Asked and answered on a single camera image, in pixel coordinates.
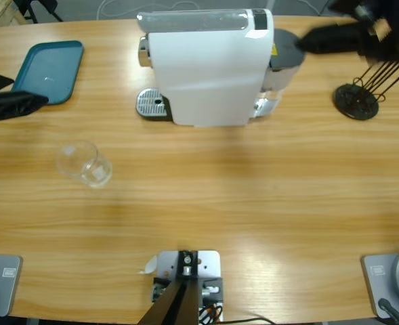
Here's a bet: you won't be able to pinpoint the clear drinking glass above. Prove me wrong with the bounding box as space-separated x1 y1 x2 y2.
55 138 114 189

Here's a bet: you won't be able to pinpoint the grey translucent machine lever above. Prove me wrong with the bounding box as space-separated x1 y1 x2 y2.
136 9 249 33

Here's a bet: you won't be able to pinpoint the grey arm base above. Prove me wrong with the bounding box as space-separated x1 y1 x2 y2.
360 249 399 320
0 253 24 319

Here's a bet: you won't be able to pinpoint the white capsule coffee machine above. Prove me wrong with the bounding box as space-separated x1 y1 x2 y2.
136 8 275 129

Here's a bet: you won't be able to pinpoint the teal plastic tray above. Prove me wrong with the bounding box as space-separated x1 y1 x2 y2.
11 40 85 106

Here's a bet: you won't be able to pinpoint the clear water tank dark lid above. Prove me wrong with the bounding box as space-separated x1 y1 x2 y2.
249 28 307 119

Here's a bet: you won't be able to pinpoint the black chair legs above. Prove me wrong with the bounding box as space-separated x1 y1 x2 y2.
14 0 64 24

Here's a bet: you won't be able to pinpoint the metal grille drip tray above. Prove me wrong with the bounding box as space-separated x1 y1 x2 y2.
136 87 173 122

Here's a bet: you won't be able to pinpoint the white tape tab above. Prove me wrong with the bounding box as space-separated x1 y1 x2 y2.
138 255 159 275

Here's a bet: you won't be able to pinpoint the black wire capsule stand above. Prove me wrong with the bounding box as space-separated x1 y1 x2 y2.
333 60 399 121

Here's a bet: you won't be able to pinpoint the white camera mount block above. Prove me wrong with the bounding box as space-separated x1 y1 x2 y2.
151 249 226 322

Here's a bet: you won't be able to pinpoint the black camera post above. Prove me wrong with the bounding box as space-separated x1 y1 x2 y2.
138 249 200 325

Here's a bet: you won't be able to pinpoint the orange wires at mount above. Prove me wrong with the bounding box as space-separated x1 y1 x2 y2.
198 303 224 322

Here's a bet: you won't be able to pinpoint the black base cable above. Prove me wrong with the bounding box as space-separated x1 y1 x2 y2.
377 297 399 325

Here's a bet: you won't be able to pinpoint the black cable at mount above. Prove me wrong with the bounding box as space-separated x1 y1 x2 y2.
223 316 276 325

